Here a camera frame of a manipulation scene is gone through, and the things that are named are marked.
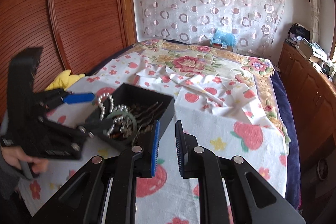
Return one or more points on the clutter on cabinet top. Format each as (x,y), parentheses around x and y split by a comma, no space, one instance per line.
(298,37)

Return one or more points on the dark-padded right gripper right finger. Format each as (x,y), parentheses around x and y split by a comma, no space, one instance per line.
(230,190)

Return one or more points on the white fruit-print cloth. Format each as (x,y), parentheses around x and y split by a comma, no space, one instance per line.
(228,120)

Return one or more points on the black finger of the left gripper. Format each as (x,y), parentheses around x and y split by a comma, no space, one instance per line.
(92,128)

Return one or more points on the metal hair pins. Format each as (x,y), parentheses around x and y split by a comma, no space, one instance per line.
(146,117)

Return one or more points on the floral bed quilt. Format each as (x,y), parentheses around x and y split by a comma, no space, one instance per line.
(191,60)

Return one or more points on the person's left hand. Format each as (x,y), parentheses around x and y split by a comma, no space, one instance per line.
(15,155)

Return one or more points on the brown wooden side cabinet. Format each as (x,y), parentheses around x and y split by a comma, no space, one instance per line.
(312,99)

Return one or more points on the brown wooden wardrobe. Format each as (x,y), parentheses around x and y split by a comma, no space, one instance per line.
(74,34)

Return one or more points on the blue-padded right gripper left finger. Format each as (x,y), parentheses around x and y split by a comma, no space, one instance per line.
(104,190)

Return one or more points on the pink circle-pattern curtain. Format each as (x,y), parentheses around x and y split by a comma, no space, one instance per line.
(252,22)

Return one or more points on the black jewelry box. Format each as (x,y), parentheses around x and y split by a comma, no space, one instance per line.
(132,99)

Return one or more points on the blue plastic bag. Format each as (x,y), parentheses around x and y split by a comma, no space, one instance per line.
(224,39)

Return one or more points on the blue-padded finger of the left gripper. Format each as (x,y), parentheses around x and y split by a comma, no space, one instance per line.
(52,99)

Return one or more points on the dark blue bed sheet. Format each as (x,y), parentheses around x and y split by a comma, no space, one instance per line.
(293,188)

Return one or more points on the yellow plush toy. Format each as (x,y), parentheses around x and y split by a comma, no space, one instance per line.
(64,80)

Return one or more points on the green jade bangle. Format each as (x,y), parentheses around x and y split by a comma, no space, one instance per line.
(124,125)

